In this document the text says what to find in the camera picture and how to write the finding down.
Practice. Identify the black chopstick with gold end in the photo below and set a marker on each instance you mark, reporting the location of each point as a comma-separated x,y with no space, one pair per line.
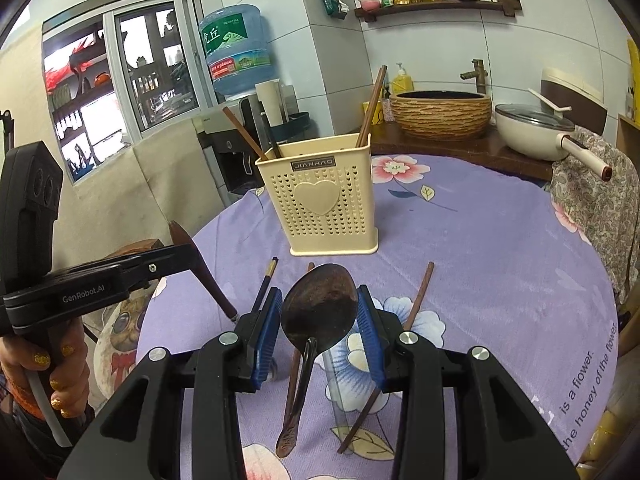
265,285

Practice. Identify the cream pan with lid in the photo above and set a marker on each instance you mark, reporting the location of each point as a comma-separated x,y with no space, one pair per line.
530,135

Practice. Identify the white rice paddle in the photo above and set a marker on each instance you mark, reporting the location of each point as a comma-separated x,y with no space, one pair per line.
547,101

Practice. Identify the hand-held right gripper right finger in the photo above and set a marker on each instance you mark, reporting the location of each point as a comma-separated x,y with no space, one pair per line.
370,340

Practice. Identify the cream perforated utensil holder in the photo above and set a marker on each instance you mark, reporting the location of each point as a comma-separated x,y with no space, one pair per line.
320,210

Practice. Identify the white and brown rice cooker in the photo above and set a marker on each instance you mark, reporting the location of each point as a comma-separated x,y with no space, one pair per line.
575,92

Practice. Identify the dark wooden counter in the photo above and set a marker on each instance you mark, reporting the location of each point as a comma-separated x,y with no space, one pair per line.
450,152

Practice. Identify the dark wooden chair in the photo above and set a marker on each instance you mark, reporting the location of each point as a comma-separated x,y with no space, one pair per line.
142,249

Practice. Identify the brown wooden spoon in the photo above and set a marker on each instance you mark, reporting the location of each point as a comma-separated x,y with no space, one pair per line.
212,285

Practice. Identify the brown wooden chopstick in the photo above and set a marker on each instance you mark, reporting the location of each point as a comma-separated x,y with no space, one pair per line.
245,135
364,127
420,295
309,266
377,95

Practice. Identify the cat print seat cushion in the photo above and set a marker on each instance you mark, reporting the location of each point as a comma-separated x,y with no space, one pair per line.
125,330

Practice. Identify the grey water dispenser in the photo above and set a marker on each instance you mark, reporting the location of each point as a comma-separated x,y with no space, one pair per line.
225,160

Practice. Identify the person's left hand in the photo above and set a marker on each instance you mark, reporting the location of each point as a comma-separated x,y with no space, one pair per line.
65,360

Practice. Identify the yellow soap pump bottle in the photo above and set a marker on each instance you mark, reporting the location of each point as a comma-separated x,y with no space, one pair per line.
401,82

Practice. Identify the yellow wrap roll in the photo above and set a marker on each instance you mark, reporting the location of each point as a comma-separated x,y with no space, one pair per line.
635,65

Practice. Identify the black metal rod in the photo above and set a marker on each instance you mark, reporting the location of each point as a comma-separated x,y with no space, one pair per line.
6,130

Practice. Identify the yellow mug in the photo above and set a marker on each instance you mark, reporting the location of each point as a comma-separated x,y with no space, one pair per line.
382,111

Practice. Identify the bronze faucet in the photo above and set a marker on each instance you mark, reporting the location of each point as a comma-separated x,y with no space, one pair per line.
475,72

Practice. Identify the plain black chopstick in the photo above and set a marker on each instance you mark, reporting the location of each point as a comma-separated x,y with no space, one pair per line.
272,140

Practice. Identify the woven pattern sink basin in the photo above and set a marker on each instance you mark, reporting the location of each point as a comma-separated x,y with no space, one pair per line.
440,117

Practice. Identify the small pink bowl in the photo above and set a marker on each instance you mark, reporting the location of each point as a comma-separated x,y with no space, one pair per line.
370,4

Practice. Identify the light wooden shelf unit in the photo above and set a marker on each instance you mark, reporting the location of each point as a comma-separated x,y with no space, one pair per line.
630,145

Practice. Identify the aluminium frame window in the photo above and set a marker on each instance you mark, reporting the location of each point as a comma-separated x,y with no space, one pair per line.
100,100

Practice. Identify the blue water jug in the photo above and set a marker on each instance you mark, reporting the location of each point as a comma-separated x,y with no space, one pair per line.
235,50

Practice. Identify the floral chair cover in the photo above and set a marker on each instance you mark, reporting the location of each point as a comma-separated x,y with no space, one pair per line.
595,200

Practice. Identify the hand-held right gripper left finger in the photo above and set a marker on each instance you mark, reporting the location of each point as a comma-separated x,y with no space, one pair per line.
267,340

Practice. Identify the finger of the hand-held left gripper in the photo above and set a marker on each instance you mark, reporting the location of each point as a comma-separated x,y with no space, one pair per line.
160,262

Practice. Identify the purple floral tablecloth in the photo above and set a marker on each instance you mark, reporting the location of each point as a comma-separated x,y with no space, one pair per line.
475,260

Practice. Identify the person's left forearm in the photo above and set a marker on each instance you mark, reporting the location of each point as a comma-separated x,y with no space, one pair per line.
20,440

